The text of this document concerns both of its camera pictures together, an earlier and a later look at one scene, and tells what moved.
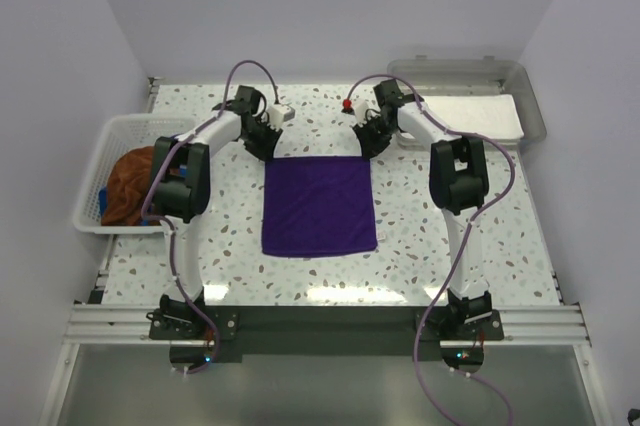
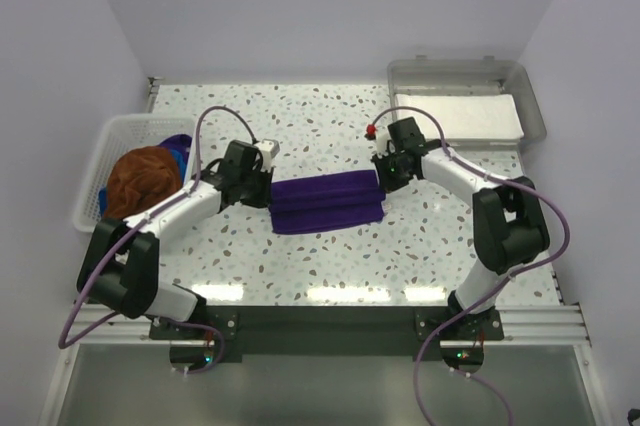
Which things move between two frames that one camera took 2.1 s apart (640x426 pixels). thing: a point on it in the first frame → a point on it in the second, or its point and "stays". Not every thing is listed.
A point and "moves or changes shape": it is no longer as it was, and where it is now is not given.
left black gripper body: x=262 y=132 → x=256 y=186
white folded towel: x=496 y=117 stays
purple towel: x=317 y=205 moves or changes shape
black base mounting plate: x=326 y=334 stays
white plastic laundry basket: x=117 y=134 stays
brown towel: x=128 y=183 stays
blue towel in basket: x=103 y=201 stays
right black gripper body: x=375 y=130 → x=393 y=174
